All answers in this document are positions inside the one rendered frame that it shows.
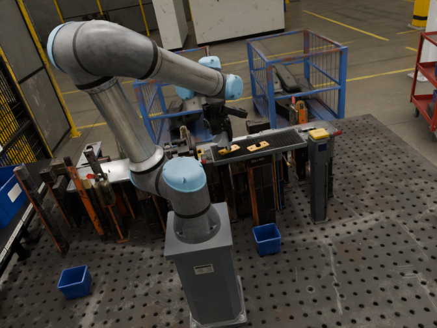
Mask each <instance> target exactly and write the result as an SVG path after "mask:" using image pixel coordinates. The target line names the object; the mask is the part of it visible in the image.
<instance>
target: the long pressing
mask: <svg viewBox="0 0 437 328"><path fill-rule="evenodd" d="M293 128H295V129H296V130H297V131H298V128H302V132H301V133H300V135H301V136H302V137H303V138H304V140H305V141H306V142H308V135H310V134H309V132H303V130H308V129H312V128H315V129H316V130H318V129H321V128H328V129H329V130H331V131H332V132H333V133H334V132H335V131H338V130H337V129H336V128H335V127H333V125H331V123H329V122H328V121H326V120H317V121H313V122H308V123H304V124H299V125H295V126H289V127H285V128H280V129H276V131H284V130H289V129H293ZM248 136H249V135H246V136H242V137H236V138H233V141H237V140H240V139H246V137H248ZM251 136H253V137H255V136H259V133H255V134H251ZM216 144H218V143H208V144H203V145H199V146H196V149H199V148H202V149H203V151H207V150H210V148H209V146H213V145H216ZM173 156H174V158H176V157H179V156H178V154H173ZM128 160H129V158H126V159H121V160H117V161H111V162H108V163H102V164H100V165H101V168H102V169H103V171H104V172H106V173H107V175H108V179H109V181H110V183H111V184H117V183H120V182H126V181H130V179H129V175H128V171H129V169H128V165H127V163H128ZM108 169H109V170H110V172H109V171H108ZM77 173H78V175H79V177H80V179H81V177H82V176H86V175H87V174H93V171H92V169H91V167H90V166H89V167H83V168H80V169H77ZM90 181H91V182H92V185H93V186H92V188H94V182H95V180H94V179H90ZM66 191H67V192H68V193H74V192H77V188H76V186H75V184H74V182H73V180H72V179H71V180H70V183H69V184H68V186H67V189H66Z"/></svg>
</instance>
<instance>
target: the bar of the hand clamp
mask: <svg viewBox="0 0 437 328"><path fill-rule="evenodd" d="M86 149H87V150H84V151H83V153H84V155H85V157H86V159H87V161H88V163H89V165H90V167H91V169H92V171H93V173H94V174H101V175H102V177H103V179H104V180H105V178H104V175H103V174H104V172H103V169H102V168H101V165H100V164H99V161H98V159H97V157H96V155H95V153H94V151H93V149H94V148H93V146H90V145H88V146H87V147H86Z"/></svg>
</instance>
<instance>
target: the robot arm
mask: <svg viewBox="0 0 437 328"><path fill-rule="evenodd" d="M47 53H48V55H49V59H50V61H51V62H52V63H53V65H54V66H55V67H56V68H57V69H58V70H60V71H61V72H63V73H65V74H68V75H69V77H70V78H71V80H72V81H73V83H74V84H75V86H76V87H77V89H78V90H81V91H84V92H87V93H88V95H89V96H90V97H91V99H92V101H93V102H94V104H95V105H96V107H97V108H98V110H99V112H100V113H101V115H102V117H103V118H104V120H105V121H106V123H107V124H108V126H109V127H110V129H111V131H112V132H113V134H114V136H115V137H116V139H117V140H118V142H119V143H120V145H121V147H122V148H123V149H124V152H125V153H126V154H127V156H128V158H129V160H128V163H127V165H128V169H129V171H128V175H129V179H130V180H131V182H132V183H133V184H134V185H135V186H136V187H138V188H139V189H141V190H143V191H148V192H150V193H153V194H155V195H158V196H160V197H163V198H166V199H168V200H170V201H171V203H172V207H173V210H174V222H173V229H174V233H175V236H176V237H177V239H178V240H180V241H181V242H183V243H188V244H198V243H203V242H205V241H208V240H209V239H211V238H213V237H214V236H215V235H216V234H217V233H218V231H219V230H220V226H221V222H220V216H219V214H218V212H217V211H216V209H215V208H214V207H213V205H212V203H211V200H210V196H209V191H208V187H207V182H206V175H205V172H204V169H203V166H202V164H201V163H200V162H199V161H198V160H196V159H194V158H191V157H182V158H180V157H176V158H174V159H171V160H169V159H168V158H167V156H166V154H165V153H164V151H163V149H162V148H161V147H160V146H159V145H155V144H154V143H153V141H152V139H151V137H150V135H149V133H148V132H147V130H146V128H145V126H144V124H143V123H142V120H141V119H140V117H139V115H138V113H137V111H136V109H135V108H134V106H133V104H132V102H131V100H130V99H129V96H128V95H127V93H126V91H125V89H124V87H123V86H122V84H121V82H120V80H119V78H118V77H132V78H135V79H139V80H145V79H147V78H151V79H155V80H158V81H162V82H164V83H168V84H171V85H175V88H176V92H177V94H178V96H179V97H180V98H182V99H183V100H190V99H193V98H194V97H195V96H199V97H205V101H206V103H203V104H202V110H203V114H204V117H203V121H206V122H207V125H208V126H207V127H206V126H205V122H204V128H205V130H208V129H209V131H210V134H212V136H214V135H216V136H215V137H214V138H213V142H214V143H218V147H225V149H226V147H227V149H228V151H230V148H231V145H232V141H233V131H232V125H231V122H230V118H229V117H228V115H233V116H238V117H239V118H247V115H248V112H246V110H245V109H242V108H236V107H232V106H229V105H225V103H226V100H237V99H239V97H240V96H241V94H242V92H243V81H242V79H241V78H240V77H239V76H238V75H232V74H230V75H228V74H223V73H222V70H221V69H222V68H221V66H220V61H219V58H218V57H215V56H210V57H204V58H202V59H200V60H199V61H198V63H197V62H194V61H192V60H190V59H187V58H185V57H182V56H180V55H177V54H175V53H172V52H171V51H168V50H165V49H163V48H160V47H158V46H157V44H156V42H155V41H154V40H152V39H151V38H148V37H147V36H144V35H142V34H139V33H137V32H135V31H132V30H131V29H128V28H126V27H123V26H121V25H118V24H116V23H112V22H109V21H104V20H92V21H80V22H77V21H70V22H67V23H65V24H62V25H59V26H58V27H56V28H55V29H53V31H52V32H51V34H50V36H49V38H48V41H47Z"/></svg>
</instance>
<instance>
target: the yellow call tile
mask: <svg viewBox="0 0 437 328"><path fill-rule="evenodd" d="M309 134H310V135H311V136H312V137H313V138H314V139H320V138H323V137H329V134H328V133H327V132H326V131H325V130H324V129H323V128H321V129H318V130H312V131H309Z"/></svg>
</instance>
